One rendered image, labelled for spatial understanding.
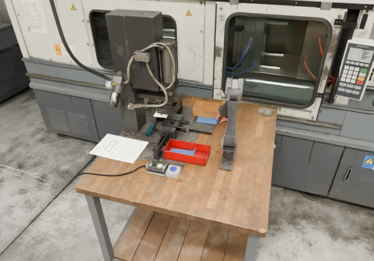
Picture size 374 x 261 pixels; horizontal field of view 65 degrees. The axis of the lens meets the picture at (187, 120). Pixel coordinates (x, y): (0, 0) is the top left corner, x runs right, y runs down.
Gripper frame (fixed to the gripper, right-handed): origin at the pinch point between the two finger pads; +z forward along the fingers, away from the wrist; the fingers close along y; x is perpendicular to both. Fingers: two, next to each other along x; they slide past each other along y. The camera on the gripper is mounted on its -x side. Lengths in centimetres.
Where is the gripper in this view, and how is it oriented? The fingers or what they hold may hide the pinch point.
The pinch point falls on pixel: (218, 120)
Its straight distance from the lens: 197.1
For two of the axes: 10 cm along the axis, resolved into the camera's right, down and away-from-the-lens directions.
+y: -8.5, -5.3, -0.7
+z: -4.7, 6.8, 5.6
